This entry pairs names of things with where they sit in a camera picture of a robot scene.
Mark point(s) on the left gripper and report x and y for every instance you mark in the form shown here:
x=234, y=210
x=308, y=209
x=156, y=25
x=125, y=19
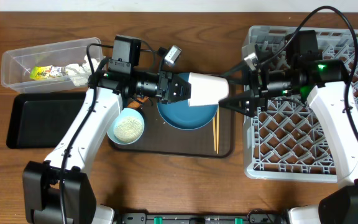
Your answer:
x=165, y=94

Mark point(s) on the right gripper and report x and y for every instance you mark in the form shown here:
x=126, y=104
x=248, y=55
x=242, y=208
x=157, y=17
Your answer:
x=258, y=86

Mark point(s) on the large blue plate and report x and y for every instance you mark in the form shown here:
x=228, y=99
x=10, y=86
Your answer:
x=181, y=116

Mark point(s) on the pink white cup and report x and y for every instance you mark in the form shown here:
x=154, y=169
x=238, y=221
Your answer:
x=207, y=89

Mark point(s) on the white tissue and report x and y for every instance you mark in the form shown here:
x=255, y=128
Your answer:
x=79, y=73

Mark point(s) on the yellow green snack wrapper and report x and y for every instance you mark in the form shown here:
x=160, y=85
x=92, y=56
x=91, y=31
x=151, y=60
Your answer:
x=47, y=72

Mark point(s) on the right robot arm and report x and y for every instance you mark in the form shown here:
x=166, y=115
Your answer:
x=324, y=86

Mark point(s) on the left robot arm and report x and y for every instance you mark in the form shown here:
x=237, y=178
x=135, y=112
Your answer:
x=58, y=189

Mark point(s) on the grey dishwasher rack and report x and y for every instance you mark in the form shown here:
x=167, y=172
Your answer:
x=286, y=142

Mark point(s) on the clear plastic waste bin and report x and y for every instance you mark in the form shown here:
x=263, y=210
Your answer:
x=16, y=65

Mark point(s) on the orange carrot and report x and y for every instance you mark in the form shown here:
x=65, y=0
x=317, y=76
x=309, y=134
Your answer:
x=137, y=103

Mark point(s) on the brown serving tray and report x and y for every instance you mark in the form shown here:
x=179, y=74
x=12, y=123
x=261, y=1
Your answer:
x=161, y=138

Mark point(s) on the light blue rice bowl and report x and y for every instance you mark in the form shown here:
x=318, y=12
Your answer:
x=127, y=128

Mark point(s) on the black plastic tray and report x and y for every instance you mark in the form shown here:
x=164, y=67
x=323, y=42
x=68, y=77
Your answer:
x=40, y=120

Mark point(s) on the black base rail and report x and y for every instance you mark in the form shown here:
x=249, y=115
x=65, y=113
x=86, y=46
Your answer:
x=250, y=218

